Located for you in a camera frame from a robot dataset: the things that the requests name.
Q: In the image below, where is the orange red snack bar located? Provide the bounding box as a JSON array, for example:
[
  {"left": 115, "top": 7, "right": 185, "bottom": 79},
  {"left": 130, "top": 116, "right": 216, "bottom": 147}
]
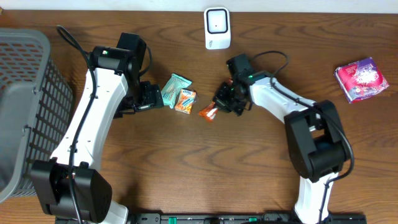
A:
[{"left": 198, "top": 101, "right": 219, "bottom": 122}]

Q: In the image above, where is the pink purple pad package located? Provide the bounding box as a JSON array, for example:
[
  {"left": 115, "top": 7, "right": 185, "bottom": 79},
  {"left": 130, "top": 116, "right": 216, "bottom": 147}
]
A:
[{"left": 333, "top": 57, "right": 389, "bottom": 103}]

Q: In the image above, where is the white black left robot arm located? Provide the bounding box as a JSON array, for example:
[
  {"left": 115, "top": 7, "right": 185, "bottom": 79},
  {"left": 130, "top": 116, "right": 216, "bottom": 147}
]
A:
[{"left": 30, "top": 32, "right": 164, "bottom": 223}]

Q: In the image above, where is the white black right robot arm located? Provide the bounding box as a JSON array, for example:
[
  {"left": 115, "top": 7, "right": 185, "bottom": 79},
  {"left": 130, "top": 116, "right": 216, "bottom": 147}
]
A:
[{"left": 213, "top": 54, "right": 354, "bottom": 223}]

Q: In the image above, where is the white barcode scanner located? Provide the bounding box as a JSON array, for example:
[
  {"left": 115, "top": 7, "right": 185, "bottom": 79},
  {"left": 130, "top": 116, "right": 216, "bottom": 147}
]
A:
[{"left": 203, "top": 7, "right": 231, "bottom": 50}]

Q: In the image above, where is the teal flushable wipes pack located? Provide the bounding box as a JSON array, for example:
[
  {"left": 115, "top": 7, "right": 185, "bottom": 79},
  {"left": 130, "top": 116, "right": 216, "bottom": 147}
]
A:
[{"left": 161, "top": 73, "right": 192, "bottom": 109}]

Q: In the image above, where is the orange toilet tissue pack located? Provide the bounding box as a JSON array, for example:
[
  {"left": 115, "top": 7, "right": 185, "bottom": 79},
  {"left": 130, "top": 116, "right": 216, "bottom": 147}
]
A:
[{"left": 175, "top": 89, "right": 197, "bottom": 114}]

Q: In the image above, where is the grey plastic basket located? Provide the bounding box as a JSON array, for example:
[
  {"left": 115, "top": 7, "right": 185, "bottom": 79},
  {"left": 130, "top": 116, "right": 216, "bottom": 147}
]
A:
[{"left": 1, "top": 28, "right": 74, "bottom": 202}]

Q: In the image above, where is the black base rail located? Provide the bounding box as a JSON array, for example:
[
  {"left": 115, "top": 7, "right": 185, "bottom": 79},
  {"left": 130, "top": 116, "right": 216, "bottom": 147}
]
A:
[{"left": 55, "top": 212, "right": 368, "bottom": 224}]

